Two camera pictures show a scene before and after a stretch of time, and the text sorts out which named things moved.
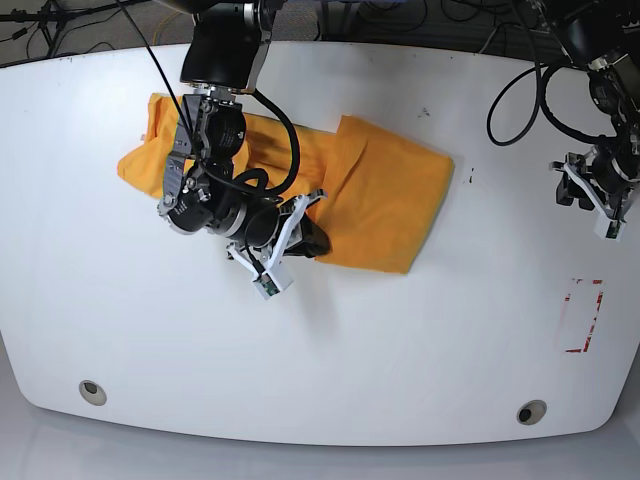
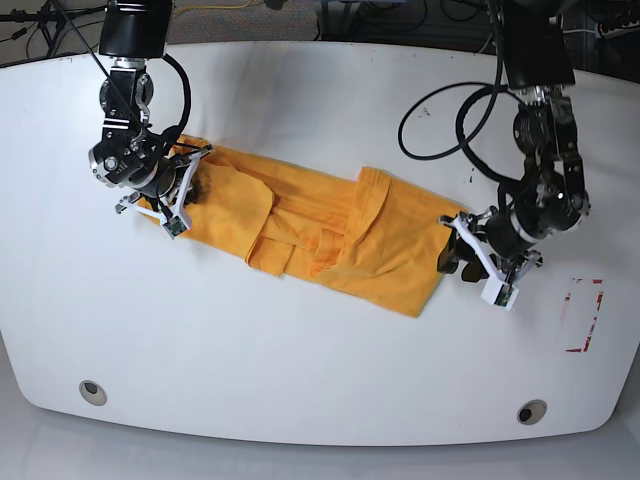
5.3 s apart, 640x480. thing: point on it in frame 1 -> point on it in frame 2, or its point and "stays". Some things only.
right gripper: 610,184 -> 474,227
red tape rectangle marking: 600,298 stays
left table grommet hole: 93,392 stays
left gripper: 301,235 -> 169,204
